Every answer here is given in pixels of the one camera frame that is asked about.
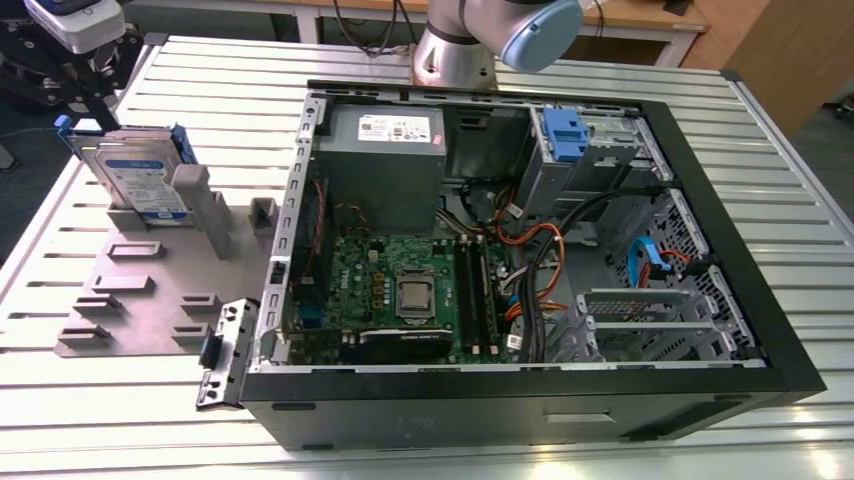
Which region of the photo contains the silver disk bay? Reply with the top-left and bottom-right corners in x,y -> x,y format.
572,287 -> 765,364

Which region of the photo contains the blue data wire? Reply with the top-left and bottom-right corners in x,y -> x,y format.
628,238 -> 671,291

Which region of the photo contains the black graphics card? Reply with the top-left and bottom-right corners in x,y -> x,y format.
337,327 -> 454,366

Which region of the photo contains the orange power wire black plug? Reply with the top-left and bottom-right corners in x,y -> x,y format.
656,249 -> 719,279

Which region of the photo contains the thin red wire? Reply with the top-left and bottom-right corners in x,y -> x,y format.
310,177 -> 332,281

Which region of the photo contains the orange yellow wire bundle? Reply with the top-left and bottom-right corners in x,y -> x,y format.
496,222 -> 568,326

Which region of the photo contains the CPU socket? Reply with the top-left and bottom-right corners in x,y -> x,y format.
390,269 -> 442,322

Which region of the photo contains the silver CPU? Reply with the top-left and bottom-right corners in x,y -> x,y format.
397,280 -> 434,310

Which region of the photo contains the grey thin wire bundle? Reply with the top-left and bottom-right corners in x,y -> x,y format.
498,267 -> 535,301

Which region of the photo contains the black cable bundle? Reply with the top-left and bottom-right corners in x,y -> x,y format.
518,184 -> 668,361

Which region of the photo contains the green motherboard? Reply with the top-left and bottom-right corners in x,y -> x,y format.
282,232 -> 528,366

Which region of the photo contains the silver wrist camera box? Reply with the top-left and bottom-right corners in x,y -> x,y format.
22,0 -> 128,55

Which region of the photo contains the black PC case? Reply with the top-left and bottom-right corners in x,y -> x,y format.
236,77 -> 828,454

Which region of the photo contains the wooden cabinet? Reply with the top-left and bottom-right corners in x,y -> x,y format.
679,0 -> 854,136

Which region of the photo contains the hard disk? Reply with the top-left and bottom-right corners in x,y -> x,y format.
55,114 -> 198,221

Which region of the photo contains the grey parts rack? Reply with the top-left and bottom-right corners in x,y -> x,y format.
55,164 -> 281,359

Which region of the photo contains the black RAM stick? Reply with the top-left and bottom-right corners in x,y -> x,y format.
469,234 -> 501,353

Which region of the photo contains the wooden desk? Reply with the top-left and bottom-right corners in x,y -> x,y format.
579,0 -> 709,69

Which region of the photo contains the grey power supply unit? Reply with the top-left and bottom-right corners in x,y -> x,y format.
312,104 -> 448,236

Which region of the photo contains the silver hinged card bracket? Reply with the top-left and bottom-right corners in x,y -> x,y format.
194,297 -> 261,412

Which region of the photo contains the silver optical drive cage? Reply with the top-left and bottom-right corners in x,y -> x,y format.
518,102 -> 672,226

